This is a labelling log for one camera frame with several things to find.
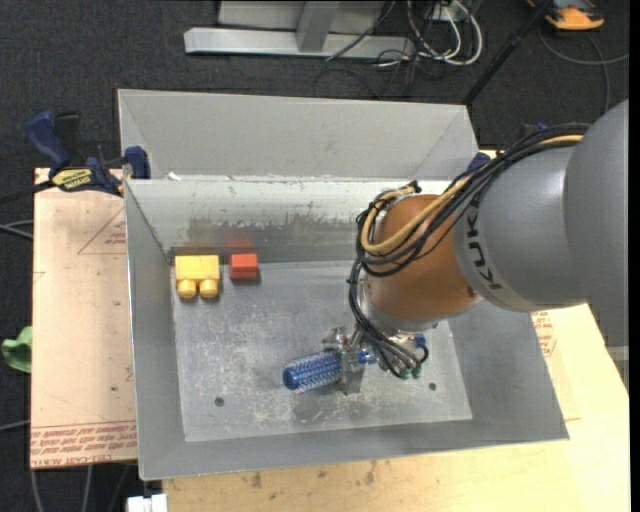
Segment red toy block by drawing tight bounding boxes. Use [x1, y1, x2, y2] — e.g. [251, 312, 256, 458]
[228, 252, 261, 283]

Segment blue bristled hair roller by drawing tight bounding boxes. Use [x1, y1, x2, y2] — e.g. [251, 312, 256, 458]
[281, 346, 377, 396]

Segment grey metal bin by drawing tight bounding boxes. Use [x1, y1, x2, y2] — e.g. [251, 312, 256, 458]
[117, 88, 571, 482]

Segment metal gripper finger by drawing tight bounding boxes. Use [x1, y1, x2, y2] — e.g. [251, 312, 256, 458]
[340, 352, 365, 396]
[321, 326, 353, 356]

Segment brown cardboard board, red print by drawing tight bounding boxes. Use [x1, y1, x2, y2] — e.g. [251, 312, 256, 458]
[28, 166, 139, 470]

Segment yellow toy building block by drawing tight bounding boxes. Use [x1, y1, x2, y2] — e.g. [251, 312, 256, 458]
[173, 254, 223, 301]

